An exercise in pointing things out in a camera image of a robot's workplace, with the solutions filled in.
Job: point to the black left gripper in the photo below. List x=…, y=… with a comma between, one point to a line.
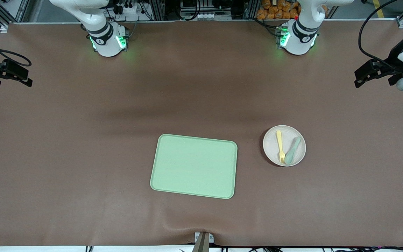
x=395, y=57

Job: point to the yellow plastic fork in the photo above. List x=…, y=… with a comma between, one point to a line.
x=279, y=143

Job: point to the round beige plate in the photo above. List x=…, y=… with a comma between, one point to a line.
x=271, y=147

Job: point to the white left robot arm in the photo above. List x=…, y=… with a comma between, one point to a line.
x=299, y=39

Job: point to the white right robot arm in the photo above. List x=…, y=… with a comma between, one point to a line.
x=105, y=40

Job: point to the brown table mat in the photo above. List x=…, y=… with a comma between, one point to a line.
x=82, y=140

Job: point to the pile of orange objects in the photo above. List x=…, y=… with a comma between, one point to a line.
x=275, y=10

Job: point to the teal plastic spoon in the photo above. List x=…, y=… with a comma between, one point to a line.
x=291, y=152

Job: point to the white power strip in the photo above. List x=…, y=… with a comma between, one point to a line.
x=129, y=7

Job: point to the light green rectangular tray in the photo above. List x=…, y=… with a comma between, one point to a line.
x=194, y=166

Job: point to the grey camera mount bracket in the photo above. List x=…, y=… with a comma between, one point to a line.
x=203, y=241

